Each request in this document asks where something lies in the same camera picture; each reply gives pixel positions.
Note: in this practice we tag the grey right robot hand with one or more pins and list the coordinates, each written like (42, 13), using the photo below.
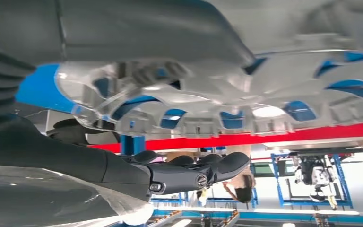
(75, 31)

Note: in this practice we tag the red barrier belt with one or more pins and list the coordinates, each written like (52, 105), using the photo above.
(263, 137)

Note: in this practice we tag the person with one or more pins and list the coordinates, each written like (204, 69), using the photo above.
(242, 191)

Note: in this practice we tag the white humanoid robot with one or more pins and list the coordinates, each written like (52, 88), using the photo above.
(314, 172)

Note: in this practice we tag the blue rack frame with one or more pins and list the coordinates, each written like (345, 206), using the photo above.
(297, 204)
(169, 199)

